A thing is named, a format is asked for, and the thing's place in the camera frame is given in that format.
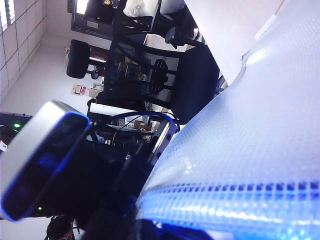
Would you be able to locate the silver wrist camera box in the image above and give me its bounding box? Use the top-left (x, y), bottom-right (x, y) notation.
top-left (0, 100), bottom-right (91, 223)

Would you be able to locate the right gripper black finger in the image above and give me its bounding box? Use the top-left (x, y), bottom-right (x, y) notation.
top-left (81, 206), bottom-right (140, 240)

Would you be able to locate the blue thin cable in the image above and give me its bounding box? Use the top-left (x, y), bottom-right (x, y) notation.
top-left (109, 110), bottom-right (181, 133)

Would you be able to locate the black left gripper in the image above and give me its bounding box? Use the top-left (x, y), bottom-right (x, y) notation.
top-left (41, 138), bottom-right (152, 219)

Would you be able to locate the black device green light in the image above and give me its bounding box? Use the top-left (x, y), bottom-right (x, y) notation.
top-left (0, 112), bottom-right (34, 146)

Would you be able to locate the aluminium frame post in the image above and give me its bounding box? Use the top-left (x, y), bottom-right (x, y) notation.
top-left (149, 119), bottom-right (179, 166)

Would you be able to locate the black office chair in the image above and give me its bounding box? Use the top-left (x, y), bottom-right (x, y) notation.
top-left (86, 24), bottom-right (221, 125)

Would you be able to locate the transparent file bag blue zipper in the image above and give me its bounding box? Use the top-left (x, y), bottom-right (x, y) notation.
top-left (136, 0), bottom-right (320, 240)

